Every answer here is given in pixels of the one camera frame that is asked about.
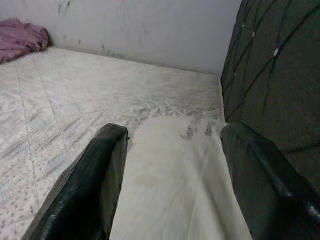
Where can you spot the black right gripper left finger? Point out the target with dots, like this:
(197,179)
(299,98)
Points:
(80,200)

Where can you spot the white quilted mattress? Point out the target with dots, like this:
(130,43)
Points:
(75,95)

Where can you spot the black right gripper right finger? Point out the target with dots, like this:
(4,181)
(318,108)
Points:
(267,200)

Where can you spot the dark tufted headboard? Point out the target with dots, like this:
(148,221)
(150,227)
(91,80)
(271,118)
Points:
(275,75)

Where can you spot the white pillow with green print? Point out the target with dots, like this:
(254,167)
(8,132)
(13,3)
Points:
(175,175)

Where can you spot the purple blanket with penguin prints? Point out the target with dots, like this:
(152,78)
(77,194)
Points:
(15,40)

